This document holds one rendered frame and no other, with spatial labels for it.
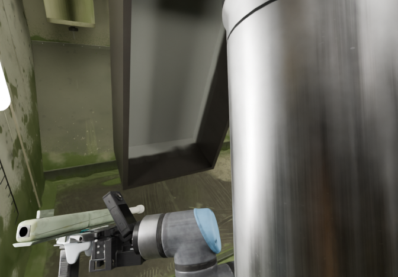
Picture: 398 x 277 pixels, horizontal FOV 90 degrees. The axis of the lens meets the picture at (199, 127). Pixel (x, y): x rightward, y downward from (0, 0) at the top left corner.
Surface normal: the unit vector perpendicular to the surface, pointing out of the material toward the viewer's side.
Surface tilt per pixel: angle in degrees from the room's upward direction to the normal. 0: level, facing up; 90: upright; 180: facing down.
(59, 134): 57
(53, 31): 90
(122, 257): 52
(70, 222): 71
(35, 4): 90
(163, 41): 102
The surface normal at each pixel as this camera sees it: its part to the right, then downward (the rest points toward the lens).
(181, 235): -0.18, -0.28
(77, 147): 0.44, -0.15
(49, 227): 0.97, -0.18
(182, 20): 0.44, 0.58
